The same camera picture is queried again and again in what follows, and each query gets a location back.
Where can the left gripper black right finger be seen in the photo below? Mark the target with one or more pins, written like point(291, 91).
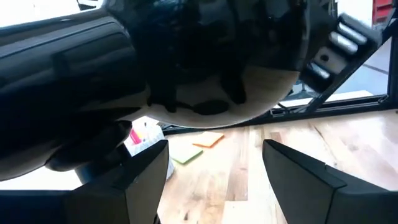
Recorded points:
point(326, 199)

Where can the black aluminium frame rail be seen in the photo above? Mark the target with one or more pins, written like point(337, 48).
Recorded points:
point(342, 109)

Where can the black frame post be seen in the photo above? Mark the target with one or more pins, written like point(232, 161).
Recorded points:
point(393, 62)

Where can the red cabinet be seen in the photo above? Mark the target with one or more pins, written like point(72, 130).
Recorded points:
point(382, 11)

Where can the orange sticky note pad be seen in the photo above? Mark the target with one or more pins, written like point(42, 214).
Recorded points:
point(207, 139)

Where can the black gooseneck desk lamp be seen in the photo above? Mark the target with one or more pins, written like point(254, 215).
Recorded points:
point(186, 46)

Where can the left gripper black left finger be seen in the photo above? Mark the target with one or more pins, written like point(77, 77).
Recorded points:
point(93, 205)

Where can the white textured cup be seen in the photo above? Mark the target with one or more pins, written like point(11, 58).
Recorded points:
point(152, 137)

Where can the green sticky note pad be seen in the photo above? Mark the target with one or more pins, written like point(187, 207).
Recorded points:
point(185, 154)

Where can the pink marker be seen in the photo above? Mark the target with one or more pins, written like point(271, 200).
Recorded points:
point(135, 137)

